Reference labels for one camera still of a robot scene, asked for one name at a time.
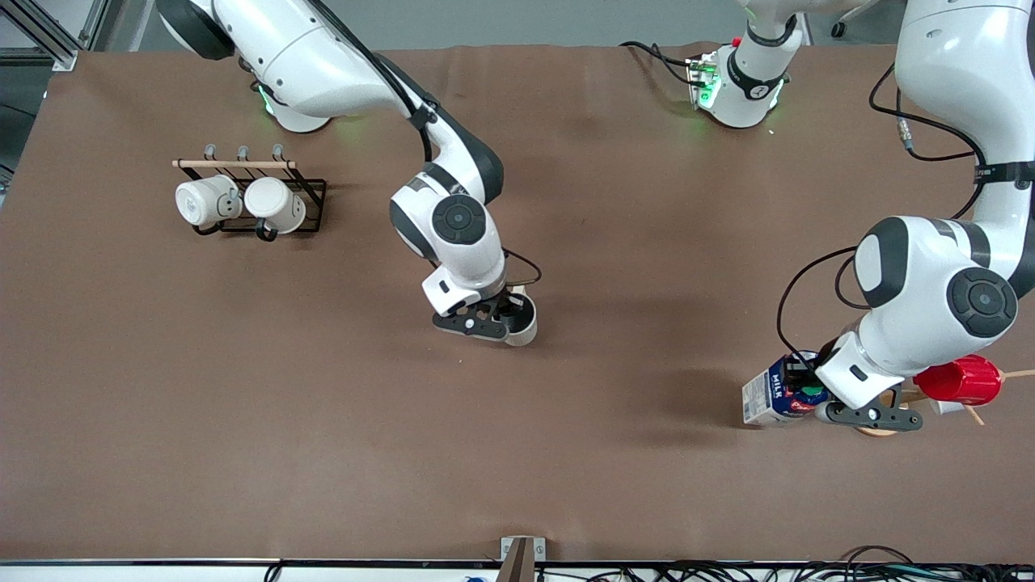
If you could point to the white mug with grey interior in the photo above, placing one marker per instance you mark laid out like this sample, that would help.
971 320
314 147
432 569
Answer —
527 331

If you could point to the white and blue milk carton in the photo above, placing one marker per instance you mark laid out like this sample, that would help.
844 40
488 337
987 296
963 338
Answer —
768 400

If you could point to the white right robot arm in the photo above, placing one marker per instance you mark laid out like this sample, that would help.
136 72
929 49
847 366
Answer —
323 48

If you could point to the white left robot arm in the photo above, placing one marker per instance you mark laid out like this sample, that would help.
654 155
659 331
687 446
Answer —
930 283

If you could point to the red cup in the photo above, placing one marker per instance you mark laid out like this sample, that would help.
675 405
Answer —
962 380

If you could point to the wooden mug stand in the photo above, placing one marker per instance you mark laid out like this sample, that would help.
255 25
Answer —
875 432

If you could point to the white mug with plain bottom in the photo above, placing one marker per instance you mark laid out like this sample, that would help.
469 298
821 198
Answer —
275 202

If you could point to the white mug with bottom label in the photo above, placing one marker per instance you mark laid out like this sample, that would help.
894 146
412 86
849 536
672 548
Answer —
202 200

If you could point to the metal clamp bracket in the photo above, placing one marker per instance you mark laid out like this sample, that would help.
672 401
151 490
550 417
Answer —
509 550

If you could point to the aluminium frame profile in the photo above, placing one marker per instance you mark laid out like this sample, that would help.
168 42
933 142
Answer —
65 58

